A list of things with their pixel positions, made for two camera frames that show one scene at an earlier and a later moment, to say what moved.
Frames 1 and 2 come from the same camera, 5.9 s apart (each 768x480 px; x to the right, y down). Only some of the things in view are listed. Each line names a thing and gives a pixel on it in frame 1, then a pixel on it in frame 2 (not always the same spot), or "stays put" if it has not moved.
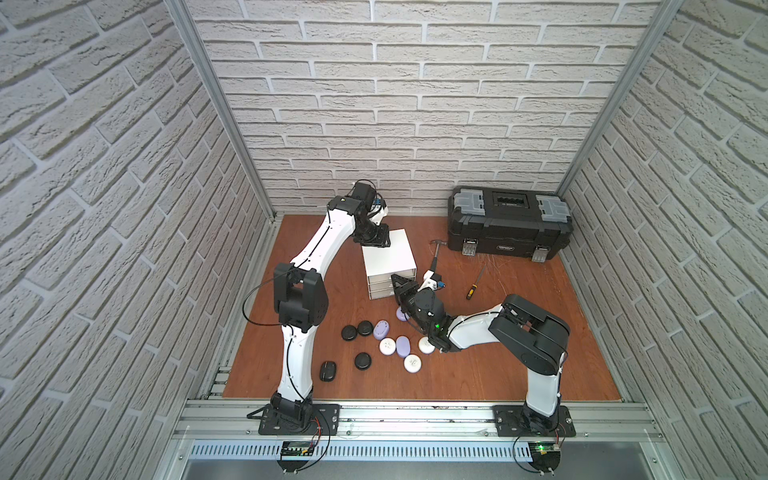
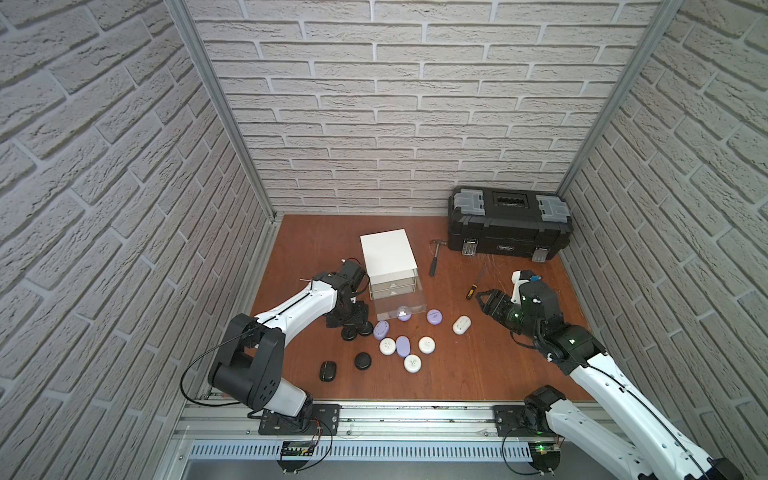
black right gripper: (402, 292) -> (498, 301)
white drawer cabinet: (383, 262) stays put
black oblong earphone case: (327, 371) stays put
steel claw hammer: (436, 243) stays put
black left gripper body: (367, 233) -> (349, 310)
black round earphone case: (349, 333) stays put
